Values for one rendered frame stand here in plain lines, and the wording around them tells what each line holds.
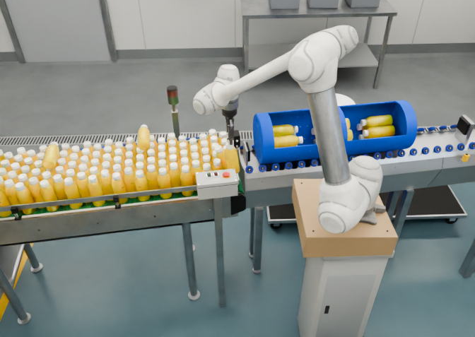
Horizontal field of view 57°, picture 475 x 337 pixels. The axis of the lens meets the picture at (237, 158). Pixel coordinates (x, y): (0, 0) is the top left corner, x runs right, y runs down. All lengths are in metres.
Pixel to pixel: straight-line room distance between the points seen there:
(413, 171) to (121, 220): 1.71
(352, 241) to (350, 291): 0.41
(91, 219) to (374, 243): 1.43
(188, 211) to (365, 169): 1.02
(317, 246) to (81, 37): 4.62
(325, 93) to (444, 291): 2.10
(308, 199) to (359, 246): 0.31
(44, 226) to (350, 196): 1.58
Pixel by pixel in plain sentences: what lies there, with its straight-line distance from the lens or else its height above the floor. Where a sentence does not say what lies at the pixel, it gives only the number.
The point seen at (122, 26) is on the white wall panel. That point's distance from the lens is 5.80.
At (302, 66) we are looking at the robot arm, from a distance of 1.46.
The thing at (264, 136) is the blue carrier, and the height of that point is 1.19.
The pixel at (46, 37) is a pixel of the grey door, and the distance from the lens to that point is 6.08.
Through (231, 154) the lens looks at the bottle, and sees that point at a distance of 2.21.
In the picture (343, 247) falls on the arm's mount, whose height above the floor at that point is 1.06.
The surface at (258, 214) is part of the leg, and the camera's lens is 2.69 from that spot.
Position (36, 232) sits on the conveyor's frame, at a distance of 2.55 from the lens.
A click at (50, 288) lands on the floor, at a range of 3.33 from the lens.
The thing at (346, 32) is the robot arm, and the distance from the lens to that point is 1.63.
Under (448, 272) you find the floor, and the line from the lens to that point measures 3.46.
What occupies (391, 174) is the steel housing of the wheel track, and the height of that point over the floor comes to 0.84.
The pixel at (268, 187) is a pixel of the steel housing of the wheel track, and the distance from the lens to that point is 2.49.
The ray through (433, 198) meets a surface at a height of 0.15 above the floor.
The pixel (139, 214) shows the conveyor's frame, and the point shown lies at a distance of 2.40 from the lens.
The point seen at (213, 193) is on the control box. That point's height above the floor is 1.04.
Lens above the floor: 2.52
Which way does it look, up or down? 39 degrees down
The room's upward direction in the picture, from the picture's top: straight up
